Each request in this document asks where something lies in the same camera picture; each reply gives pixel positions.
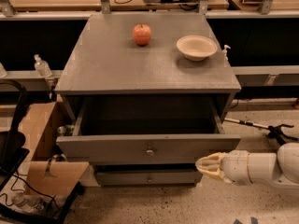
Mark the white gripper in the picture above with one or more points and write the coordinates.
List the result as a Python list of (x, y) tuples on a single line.
[(235, 166)]

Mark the grey top drawer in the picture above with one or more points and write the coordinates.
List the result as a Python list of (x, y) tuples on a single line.
[(144, 129)]

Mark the grey drawer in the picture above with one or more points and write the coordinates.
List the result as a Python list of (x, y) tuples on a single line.
[(144, 129), (174, 177)]

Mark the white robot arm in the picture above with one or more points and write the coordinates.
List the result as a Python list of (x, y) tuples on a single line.
[(279, 170)]

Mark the grey lower drawer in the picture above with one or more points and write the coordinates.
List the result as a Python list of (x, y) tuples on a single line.
[(174, 177)]

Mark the grey wooden cabinet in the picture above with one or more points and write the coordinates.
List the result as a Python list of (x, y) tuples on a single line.
[(107, 61)]

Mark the white pump dispenser bottle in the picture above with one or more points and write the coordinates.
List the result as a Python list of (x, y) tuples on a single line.
[(225, 50)]

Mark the white paper bowl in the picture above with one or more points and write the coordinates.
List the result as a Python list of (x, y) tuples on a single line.
[(196, 48)]

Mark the red apple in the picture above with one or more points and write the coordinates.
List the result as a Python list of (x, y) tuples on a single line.
[(142, 34)]

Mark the open cardboard box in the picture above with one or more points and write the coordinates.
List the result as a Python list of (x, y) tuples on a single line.
[(54, 178)]

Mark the clear plastic bottle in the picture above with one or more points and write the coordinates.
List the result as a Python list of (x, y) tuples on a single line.
[(42, 67)]

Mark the black-handled metal pole tool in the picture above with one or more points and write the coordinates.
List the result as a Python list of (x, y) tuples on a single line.
[(274, 131)]

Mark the black chair frame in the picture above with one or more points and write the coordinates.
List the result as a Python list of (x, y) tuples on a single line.
[(12, 152)]

